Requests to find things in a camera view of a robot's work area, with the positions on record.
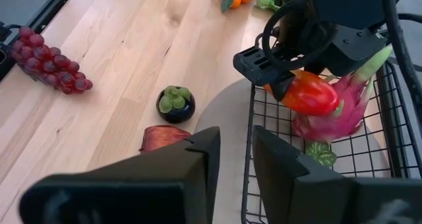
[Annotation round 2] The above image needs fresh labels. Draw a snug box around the red onion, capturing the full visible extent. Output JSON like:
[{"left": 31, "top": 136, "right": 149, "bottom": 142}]
[{"left": 138, "top": 125, "right": 192, "bottom": 154}]

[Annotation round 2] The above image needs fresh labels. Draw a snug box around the dark purple mangosteen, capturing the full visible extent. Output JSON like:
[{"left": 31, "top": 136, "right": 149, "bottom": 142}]
[{"left": 155, "top": 84, "right": 196, "bottom": 125}]

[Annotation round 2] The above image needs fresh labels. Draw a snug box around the pink dragon fruit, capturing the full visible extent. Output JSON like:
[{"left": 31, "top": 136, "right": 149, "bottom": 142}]
[{"left": 292, "top": 44, "right": 394, "bottom": 144}]

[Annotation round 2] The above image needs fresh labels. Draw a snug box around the black wire basket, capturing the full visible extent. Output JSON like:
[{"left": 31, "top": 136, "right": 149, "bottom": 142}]
[{"left": 240, "top": 32, "right": 422, "bottom": 224}]

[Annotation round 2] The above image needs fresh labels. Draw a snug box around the small black device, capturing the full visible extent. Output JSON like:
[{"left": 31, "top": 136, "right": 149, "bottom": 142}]
[{"left": 0, "top": 21, "right": 20, "bottom": 82}]

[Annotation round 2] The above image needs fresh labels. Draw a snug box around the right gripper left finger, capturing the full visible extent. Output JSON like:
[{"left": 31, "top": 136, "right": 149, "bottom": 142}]
[{"left": 18, "top": 126, "right": 221, "bottom": 224}]

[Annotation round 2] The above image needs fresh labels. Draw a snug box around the black looped cable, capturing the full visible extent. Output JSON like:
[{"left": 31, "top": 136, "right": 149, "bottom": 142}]
[{"left": 262, "top": 0, "right": 337, "bottom": 72}]

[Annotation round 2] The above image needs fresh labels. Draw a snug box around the red orange mango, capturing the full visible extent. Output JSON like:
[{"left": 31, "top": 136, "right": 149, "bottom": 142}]
[{"left": 263, "top": 69, "right": 341, "bottom": 117}]

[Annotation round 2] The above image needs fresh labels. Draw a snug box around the thick black cable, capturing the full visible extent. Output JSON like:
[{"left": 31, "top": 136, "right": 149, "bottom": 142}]
[{"left": 380, "top": 0, "right": 422, "bottom": 119}]

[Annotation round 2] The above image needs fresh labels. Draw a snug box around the red grape bunch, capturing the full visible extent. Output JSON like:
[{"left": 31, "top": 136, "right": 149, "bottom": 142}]
[{"left": 9, "top": 26, "right": 94, "bottom": 95}]

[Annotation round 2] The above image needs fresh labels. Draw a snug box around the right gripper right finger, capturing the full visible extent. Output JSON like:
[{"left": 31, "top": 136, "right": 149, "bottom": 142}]
[{"left": 252, "top": 125, "right": 422, "bottom": 224}]

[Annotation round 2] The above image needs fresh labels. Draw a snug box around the small green veined leaf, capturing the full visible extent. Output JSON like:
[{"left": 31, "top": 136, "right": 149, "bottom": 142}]
[{"left": 305, "top": 141, "right": 338, "bottom": 168}]

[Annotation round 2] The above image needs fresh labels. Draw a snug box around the green romaine lettuce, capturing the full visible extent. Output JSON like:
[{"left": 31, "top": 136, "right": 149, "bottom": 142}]
[{"left": 256, "top": 0, "right": 284, "bottom": 13}]

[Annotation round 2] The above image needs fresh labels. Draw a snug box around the black table frame rail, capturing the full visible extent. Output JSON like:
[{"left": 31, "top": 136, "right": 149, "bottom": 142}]
[{"left": 0, "top": 0, "right": 80, "bottom": 53}]

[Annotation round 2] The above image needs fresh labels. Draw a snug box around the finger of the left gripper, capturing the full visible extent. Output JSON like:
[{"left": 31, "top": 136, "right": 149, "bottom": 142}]
[{"left": 232, "top": 45, "right": 297, "bottom": 102}]

